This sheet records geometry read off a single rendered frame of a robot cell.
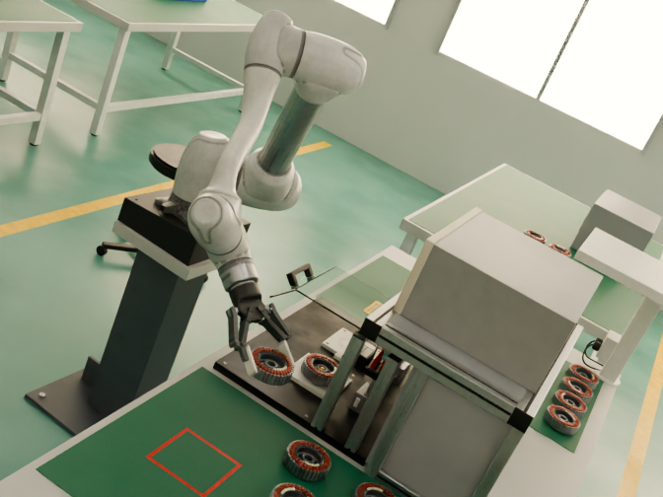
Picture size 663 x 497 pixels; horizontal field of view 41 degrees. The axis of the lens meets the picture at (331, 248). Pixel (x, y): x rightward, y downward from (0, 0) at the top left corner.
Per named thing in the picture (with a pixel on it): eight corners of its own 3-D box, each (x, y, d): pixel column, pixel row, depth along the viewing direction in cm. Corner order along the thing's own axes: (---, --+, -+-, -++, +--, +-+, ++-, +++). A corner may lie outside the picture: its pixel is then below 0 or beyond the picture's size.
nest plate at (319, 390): (282, 374, 237) (283, 370, 237) (307, 356, 250) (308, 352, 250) (329, 403, 233) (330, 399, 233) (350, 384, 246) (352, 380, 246)
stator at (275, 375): (236, 360, 208) (241, 347, 207) (271, 355, 216) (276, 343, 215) (262, 390, 202) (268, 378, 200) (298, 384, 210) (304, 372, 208)
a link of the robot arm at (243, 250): (219, 279, 221) (207, 264, 209) (200, 225, 226) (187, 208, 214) (259, 263, 221) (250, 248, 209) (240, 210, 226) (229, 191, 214)
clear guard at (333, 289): (268, 297, 221) (276, 277, 219) (310, 274, 242) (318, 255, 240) (378, 365, 212) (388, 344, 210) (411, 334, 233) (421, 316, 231)
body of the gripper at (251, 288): (247, 293, 220) (259, 326, 217) (220, 295, 214) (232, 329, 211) (264, 279, 215) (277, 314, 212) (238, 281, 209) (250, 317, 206)
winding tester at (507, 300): (392, 310, 215) (426, 239, 207) (445, 267, 254) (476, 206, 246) (535, 394, 205) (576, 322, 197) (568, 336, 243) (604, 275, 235)
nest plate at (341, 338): (321, 345, 258) (322, 342, 258) (341, 330, 272) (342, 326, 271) (363, 372, 254) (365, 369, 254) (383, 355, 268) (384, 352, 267)
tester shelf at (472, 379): (358, 332, 208) (365, 317, 206) (445, 265, 268) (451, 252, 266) (524, 434, 196) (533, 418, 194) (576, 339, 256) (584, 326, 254)
